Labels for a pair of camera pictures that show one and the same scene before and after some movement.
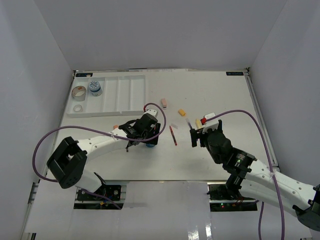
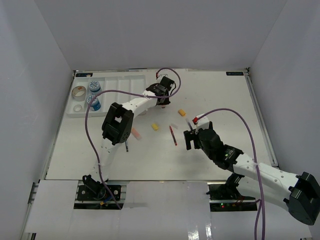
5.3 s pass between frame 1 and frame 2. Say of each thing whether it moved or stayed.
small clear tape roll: stayed
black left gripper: moved
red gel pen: stayed
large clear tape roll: stayed
